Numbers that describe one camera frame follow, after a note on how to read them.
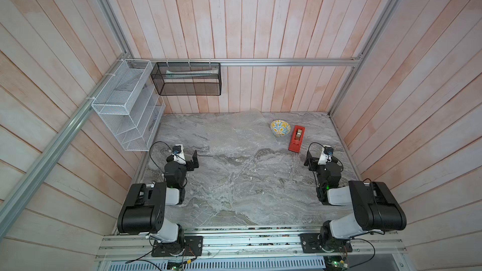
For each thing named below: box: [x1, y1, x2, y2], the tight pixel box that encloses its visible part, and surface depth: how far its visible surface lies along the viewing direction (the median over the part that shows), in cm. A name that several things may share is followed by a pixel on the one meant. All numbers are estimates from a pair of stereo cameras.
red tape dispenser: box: [288, 124, 306, 154], surface depth 104 cm
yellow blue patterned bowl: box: [270, 119, 292, 137], surface depth 113 cm
